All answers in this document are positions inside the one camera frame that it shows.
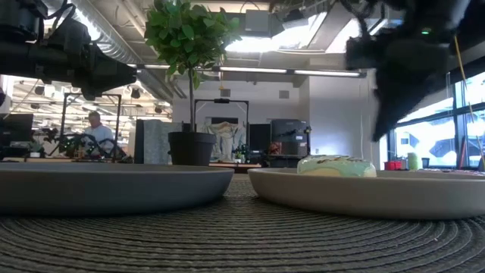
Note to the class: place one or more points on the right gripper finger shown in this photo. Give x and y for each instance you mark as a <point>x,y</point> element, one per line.
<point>398,102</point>

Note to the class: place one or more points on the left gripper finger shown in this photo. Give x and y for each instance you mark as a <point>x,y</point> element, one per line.
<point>113,76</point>

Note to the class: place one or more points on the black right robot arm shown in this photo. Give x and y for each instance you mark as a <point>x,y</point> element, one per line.
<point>454,15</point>

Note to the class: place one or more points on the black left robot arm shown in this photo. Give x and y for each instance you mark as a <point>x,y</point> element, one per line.
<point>22,60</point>

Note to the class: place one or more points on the person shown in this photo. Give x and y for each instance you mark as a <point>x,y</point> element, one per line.
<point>99,132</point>

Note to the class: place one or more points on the green cup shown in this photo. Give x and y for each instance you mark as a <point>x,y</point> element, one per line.
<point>413,161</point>

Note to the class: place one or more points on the red box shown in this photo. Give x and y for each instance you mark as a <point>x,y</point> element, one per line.
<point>392,165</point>

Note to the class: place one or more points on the grey partition panel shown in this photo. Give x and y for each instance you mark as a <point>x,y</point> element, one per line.
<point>155,142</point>

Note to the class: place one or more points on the green leafy plant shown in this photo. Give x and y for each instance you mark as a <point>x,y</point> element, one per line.
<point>189,34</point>

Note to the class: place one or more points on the large green iced donut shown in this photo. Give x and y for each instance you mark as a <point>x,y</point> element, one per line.
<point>333,167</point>

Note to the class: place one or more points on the black monitor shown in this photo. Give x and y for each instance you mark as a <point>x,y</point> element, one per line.
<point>15,129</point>

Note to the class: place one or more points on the light grey plate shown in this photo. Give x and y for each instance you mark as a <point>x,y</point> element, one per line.
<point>360,197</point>

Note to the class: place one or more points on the black plant pot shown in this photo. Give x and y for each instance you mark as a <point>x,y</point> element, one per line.
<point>191,149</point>

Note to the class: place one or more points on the black equipment cabinet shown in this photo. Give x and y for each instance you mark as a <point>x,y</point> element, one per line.
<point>290,136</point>

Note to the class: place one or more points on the dark grey plate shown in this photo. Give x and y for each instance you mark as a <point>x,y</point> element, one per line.
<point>113,189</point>

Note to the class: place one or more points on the white draped cloth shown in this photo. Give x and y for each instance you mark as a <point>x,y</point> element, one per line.
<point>227,140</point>

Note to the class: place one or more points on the long ceiling light strip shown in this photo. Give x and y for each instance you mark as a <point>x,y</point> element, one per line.
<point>254,70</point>

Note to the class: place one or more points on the grey ceiling box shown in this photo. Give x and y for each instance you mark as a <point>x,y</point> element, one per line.
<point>257,21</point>

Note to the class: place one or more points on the round woven grey placemat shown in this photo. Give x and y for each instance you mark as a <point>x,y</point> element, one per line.
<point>242,246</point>

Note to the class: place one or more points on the silver ventilation duct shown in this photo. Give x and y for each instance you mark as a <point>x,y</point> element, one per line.
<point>113,38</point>

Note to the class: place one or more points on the black robot station frame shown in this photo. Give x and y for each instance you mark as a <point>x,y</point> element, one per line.
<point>118,113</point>
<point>221,101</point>

